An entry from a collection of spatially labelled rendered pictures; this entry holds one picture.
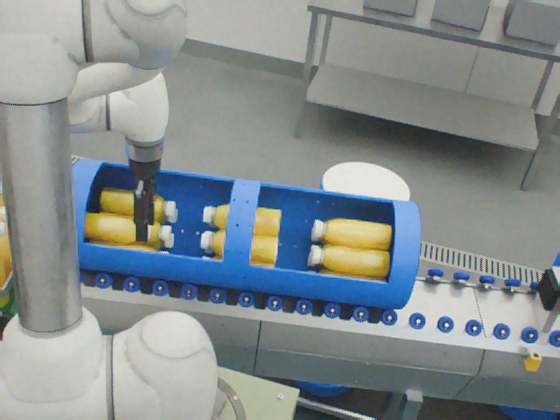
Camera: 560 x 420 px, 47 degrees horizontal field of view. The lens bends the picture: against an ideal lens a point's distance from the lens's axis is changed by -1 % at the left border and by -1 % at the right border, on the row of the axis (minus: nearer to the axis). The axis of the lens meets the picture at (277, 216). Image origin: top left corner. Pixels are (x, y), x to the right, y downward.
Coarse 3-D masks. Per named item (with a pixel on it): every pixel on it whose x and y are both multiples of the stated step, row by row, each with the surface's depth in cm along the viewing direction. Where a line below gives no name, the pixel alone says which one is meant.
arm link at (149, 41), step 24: (96, 0) 79; (120, 0) 78; (144, 0) 78; (168, 0) 79; (96, 24) 80; (120, 24) 80; (144, 24) 79; (168, 24) 81; (96, 48) 83; (120, 48) 83; (144, 48) 85; (168, 48) 87
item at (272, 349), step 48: (144, 288) 172; (432, 288) 185; (480, 288) 187; (240, 336) 172; (288, 336) 171; (336, 336) 171; (384, 336) 171; (480, 336) 172; (336, 384) 191; (384, 384) 188; (432, 384) 184; (480, 384) 180; (528, 384) 177
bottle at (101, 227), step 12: (96, 216) 161; (108, 216) 162; (120, 216) 163; (84, 228) 160; (96, 228) 160; (108, 228) 160; (120, 228) 160; (132, 228) 161; (96, 240) 163; (108, 240) 162; (120, 240) 161; (132, 240) 162
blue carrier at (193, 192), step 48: (96, 192) 180; (192, 192) 178; (240, 192) 159; (288, 192) 173; (336, 192) 165; (192, 240) 181; (240, 240) 154; (288, 240) 182; (240, 288) 164; (288, 288) 160; (336, 288) 158; (384, 288) 157
